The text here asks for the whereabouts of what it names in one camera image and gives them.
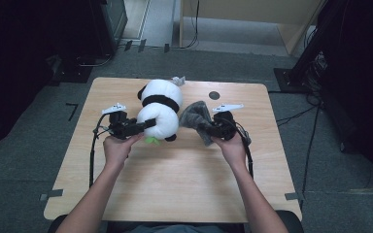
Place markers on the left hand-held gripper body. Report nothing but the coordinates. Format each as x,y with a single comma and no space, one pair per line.
118,127

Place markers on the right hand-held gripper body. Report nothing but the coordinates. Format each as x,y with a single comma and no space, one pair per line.
227,126

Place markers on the grey fuzzy cloth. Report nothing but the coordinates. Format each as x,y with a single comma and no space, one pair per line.
196,118

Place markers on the panda plush toy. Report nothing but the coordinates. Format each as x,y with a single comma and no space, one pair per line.
160,118

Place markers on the person's left hand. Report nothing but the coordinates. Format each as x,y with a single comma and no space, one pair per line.
118,152

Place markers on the person's right hand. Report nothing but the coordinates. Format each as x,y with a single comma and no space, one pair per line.
233,150

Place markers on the dark round table grommet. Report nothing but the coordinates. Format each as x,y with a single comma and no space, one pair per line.
214,95

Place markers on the black floor tape corner mark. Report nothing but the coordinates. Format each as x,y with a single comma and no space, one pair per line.
73,110

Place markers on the black flat stand base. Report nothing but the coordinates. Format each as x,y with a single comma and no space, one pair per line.
71,74

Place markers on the black metal stand with pole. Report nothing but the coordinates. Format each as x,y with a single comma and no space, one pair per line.
288,81

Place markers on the grey floor tape strip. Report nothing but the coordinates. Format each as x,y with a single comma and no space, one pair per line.
51,194
294,196
166,48
142,45
128,45

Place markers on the black equipment cabinet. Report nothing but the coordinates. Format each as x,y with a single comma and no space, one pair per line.
110,26

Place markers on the person's grey-blue clothing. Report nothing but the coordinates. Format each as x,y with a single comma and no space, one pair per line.
175,229

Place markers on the dark curtain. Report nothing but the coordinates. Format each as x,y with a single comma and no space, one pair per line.
19,64
362,81

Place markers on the light wooden cabinet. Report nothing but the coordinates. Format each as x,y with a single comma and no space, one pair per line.
239,6

